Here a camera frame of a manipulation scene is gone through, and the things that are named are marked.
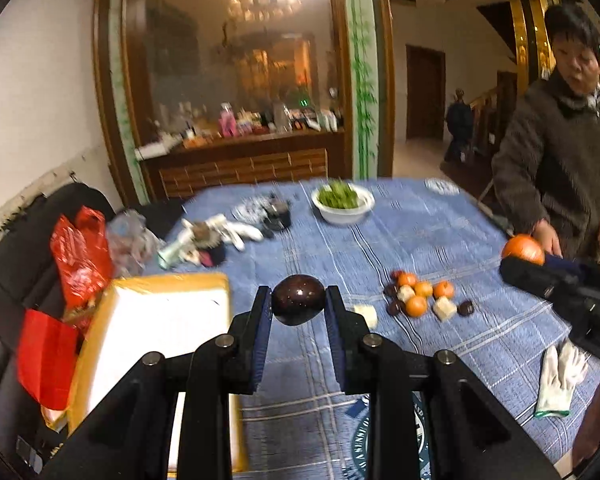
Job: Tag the person in dark coat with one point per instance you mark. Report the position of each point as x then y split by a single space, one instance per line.
546 173

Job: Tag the large white yam piece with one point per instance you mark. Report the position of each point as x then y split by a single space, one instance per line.
369 314

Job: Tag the small dark plum right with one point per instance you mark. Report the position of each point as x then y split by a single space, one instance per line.
466 308

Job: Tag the green leafy vegetables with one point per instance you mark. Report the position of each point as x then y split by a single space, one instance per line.
338 195

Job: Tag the red jujube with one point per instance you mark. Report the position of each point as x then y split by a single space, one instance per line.
396 274

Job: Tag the black box on table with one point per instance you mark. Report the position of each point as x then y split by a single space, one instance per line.
278 217

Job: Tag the large lower orange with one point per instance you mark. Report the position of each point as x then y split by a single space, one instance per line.
416 306

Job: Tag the white bowl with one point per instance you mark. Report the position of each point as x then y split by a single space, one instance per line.
344 217

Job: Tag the right white yam piece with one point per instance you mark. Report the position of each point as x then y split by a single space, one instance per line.
444 309

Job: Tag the blue plaid tablecloth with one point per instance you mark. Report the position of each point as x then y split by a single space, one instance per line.
299 425

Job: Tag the pink bottle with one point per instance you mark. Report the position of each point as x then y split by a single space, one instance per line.
227 121

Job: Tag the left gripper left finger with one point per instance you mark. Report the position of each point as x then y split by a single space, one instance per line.
251 331

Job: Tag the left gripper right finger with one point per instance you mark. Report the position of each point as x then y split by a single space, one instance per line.
346 330

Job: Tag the wooden cabinet counter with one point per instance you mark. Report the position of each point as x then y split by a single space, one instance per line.
291 157

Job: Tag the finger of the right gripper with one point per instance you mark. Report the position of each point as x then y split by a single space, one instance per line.
537 280
562 262

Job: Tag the small white yam piece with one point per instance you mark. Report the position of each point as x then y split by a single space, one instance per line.
405 293

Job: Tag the yellow foam-lined box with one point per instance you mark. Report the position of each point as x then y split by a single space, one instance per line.
127 401

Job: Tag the red plastic bag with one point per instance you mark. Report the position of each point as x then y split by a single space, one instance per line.
48 348

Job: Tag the white gloves pile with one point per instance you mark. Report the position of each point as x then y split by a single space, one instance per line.
203 243

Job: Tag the white glove near edge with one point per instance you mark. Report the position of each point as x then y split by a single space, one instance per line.
563 369

